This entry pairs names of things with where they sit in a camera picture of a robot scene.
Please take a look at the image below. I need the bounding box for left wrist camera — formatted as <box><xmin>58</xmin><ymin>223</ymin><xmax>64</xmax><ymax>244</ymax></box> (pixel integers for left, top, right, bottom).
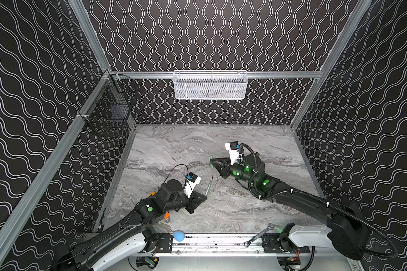
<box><xmin>183</xmin><ymin>172</ymin><xmax>201</xmax><ymax>198</ymax></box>

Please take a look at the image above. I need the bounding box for blue ball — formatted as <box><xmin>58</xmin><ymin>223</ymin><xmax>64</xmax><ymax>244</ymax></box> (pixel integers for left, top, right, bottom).
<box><xmin>173</xmin><ymin>230</ymin><xmax>185</xmax><ymax>242</ymax></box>

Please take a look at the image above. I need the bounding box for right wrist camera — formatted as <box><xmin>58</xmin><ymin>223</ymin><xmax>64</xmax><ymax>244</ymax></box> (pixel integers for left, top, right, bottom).
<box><xmin>225</xmin><ymin>141</ymin><xmax>244</xmax><ymax>166</ymax></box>

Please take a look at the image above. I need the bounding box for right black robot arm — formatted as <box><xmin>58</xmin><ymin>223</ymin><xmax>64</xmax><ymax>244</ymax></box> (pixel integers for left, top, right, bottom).
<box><xmin>210</xmin><ymin>155</ymin><xmax>398</xmax><ymax>260</ymax></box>

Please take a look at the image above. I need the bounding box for black wire basket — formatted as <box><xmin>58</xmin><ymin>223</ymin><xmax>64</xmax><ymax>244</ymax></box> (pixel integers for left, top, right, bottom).
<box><xmin>80</xmin><ymin>70</ymin><xmax>139</xmax><ymax>138</ymax></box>

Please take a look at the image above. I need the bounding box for silver wrench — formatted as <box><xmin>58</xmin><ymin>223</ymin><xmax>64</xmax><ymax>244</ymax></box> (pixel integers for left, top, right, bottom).
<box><xmin>243</xmin><ymin>223</ymin><xmax>276</xmax><ymax>248</ymax></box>

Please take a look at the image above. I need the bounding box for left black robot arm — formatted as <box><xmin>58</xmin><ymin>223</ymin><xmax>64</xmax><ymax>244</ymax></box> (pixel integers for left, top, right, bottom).
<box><xmin>50</xmin><ymin>180</ymin><xmax>207</xmax><ymax>271</ymax></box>

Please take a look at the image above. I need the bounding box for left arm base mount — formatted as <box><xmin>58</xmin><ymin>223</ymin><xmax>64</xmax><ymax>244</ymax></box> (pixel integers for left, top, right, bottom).
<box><xmin>139</xmin><ymin>233</ymin><xmax>174</xmax><ymax>254</ymax></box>

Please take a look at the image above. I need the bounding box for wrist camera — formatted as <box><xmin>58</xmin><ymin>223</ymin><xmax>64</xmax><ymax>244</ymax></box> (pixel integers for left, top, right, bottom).
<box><xmin>183</xmin><ymin>172</ymin><xmax>201</xmax><ymax>198</ymax></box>
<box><xmin>225</xmin><ymin>141</ymin><xmax>244</xmax><ymax>166</ymax></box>

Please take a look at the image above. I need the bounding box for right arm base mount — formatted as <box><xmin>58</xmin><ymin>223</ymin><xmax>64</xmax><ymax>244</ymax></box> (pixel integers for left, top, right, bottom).
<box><xmin>262</xmin><ymin>233</ymin><xmax>310</xmax><ymax>254</ymax></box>

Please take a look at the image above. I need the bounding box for white wire mesh basket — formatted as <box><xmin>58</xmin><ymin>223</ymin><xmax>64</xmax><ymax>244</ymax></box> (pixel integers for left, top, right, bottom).
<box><xmin>173</xmin><ymin>70</ymin><xmax>249</xmax><ymax>100</ymax></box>

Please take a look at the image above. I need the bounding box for green pen cap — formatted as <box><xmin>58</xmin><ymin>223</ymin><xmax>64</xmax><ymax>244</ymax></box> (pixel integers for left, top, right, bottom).
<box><xmin>209</xmin><ymin>155</ymin><xmax>214</xmax><ymax>169</ymax></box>

